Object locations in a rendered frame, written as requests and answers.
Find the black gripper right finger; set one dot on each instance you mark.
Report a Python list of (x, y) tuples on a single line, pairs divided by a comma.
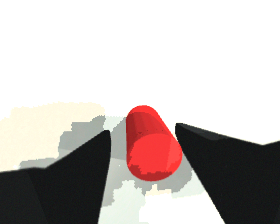
[(241, 177)]

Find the red marker cap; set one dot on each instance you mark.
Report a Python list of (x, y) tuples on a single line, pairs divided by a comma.
[(152, 151)]

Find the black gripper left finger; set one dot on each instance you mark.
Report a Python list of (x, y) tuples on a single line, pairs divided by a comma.
[(68, 191)]

